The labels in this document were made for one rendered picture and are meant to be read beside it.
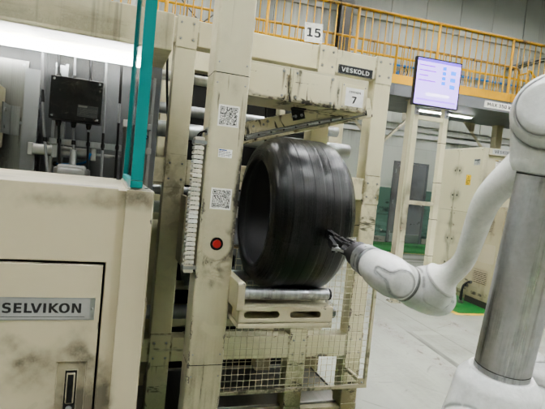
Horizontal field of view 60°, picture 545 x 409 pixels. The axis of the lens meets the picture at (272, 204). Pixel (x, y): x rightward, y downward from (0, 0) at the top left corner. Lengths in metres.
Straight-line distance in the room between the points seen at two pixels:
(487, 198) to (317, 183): 0.63
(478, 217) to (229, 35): 1.02
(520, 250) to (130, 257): 0.67
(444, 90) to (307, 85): 4.02
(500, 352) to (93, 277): 0.72
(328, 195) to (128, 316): 0.94
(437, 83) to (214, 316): 4.68
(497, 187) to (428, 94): 4.76
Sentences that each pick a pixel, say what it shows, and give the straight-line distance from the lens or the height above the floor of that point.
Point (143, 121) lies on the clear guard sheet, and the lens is 0.78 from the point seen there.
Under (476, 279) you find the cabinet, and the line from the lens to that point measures 6.44.
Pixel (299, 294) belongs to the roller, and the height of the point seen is 0.90.
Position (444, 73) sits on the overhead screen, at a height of 2.73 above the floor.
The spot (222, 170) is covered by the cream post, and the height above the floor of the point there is 1.32.
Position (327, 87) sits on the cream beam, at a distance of 2.11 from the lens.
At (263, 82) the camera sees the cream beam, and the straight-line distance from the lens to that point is 2.00.
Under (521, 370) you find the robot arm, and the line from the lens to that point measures 1.00.
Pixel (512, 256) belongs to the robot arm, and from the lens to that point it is 0.94.
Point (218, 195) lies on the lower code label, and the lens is 1.66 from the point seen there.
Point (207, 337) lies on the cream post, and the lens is 1.76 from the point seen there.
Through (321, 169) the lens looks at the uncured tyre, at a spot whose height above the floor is 1.36.
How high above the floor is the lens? 1.30
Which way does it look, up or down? 3 degrees down
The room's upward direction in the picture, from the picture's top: 6 degrees clockwise
